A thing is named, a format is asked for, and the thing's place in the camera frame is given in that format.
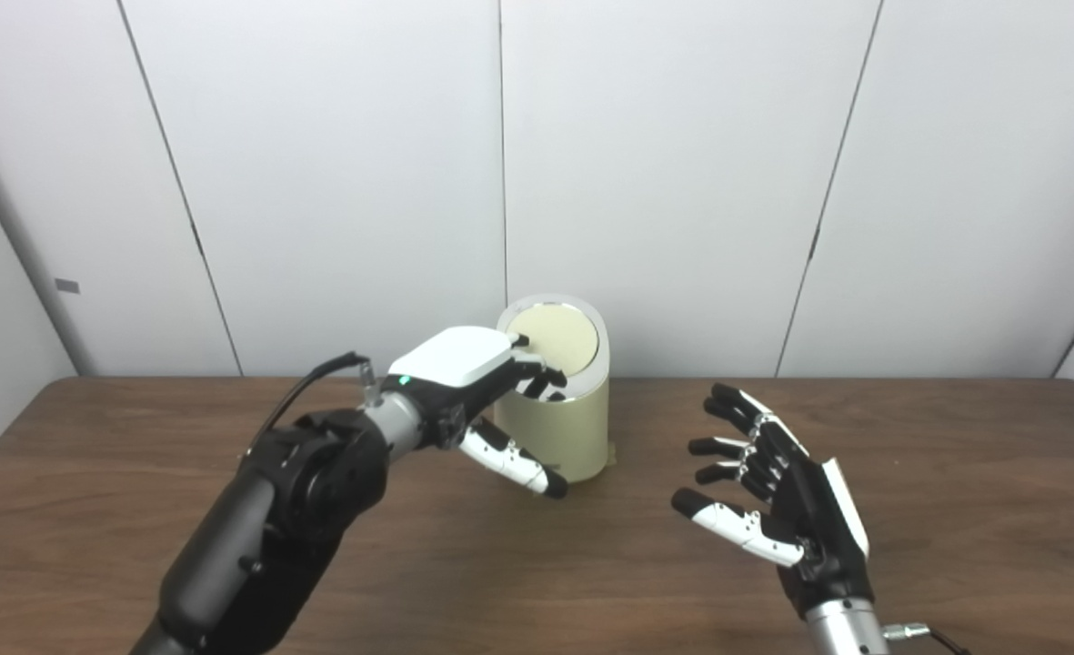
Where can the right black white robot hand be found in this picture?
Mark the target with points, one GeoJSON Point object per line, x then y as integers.
{"type": "Point", "coordinates": [818, 528]}

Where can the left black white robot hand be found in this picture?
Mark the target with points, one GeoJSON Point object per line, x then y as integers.
{"type": "Point", "coordinates": [450, 364]}

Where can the cream-colored round bin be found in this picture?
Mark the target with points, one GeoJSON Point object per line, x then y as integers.
{"type": "Point", "coordinates": [577, 432]}

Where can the cream round bin lid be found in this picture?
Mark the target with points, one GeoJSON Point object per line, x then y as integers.
{"type": "Point", "coordinates": [564, 332]}

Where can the small grey wall label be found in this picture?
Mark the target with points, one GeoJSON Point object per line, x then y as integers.
{"type": "Point", "coordinates": [67, 286]}

